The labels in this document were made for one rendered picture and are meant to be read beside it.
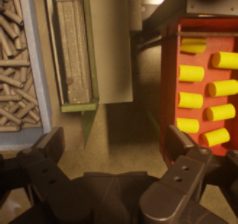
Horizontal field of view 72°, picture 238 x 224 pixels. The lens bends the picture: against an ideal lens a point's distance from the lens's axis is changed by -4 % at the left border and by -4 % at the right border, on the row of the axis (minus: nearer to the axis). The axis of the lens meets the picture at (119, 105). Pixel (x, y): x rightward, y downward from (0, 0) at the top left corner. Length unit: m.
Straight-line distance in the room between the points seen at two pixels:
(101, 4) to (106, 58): 0.11
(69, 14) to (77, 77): 0.12
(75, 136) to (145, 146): 1.18
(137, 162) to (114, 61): 1.39
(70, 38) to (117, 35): 0.11
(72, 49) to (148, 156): 1.46
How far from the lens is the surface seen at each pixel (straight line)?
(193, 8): 0.54
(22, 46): 0.47
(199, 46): 0.79
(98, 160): 1.70
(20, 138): 0.49
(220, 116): 0.90
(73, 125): 0.50
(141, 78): 1.43
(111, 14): 0.42
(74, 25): 0.35
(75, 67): 0.35
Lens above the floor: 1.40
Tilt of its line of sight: 74 degrees down
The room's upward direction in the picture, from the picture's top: 175 degrees clockwise
